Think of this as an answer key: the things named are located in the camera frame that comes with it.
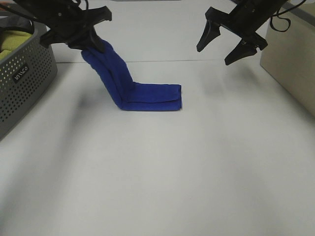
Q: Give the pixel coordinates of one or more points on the black cloth in basket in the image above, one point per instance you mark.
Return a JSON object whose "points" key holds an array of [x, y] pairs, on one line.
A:
{"points": [[15, 22]]}

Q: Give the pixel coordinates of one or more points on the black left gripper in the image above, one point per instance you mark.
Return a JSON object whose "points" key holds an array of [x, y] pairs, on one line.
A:
{"points": [[68, 23]]}

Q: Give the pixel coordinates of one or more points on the yellow-green towel in basket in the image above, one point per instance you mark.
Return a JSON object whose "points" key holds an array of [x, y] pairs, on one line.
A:
{"points": [[10, 40]]}

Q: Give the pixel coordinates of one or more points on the blue microfiber towel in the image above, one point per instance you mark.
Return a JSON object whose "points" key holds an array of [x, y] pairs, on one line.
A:
{"points": [[127, 94]]}

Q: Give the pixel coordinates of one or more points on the grey perforated laundry basket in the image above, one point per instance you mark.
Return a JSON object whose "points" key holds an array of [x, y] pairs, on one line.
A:
{"points": [[25, 75]]}

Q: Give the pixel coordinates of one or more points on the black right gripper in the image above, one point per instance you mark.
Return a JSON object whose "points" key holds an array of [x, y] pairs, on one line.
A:
{"points": [[244, 20]]}

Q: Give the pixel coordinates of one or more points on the beige storage bin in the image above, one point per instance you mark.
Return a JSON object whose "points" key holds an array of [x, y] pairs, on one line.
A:
{"points": [[290, 55]]}

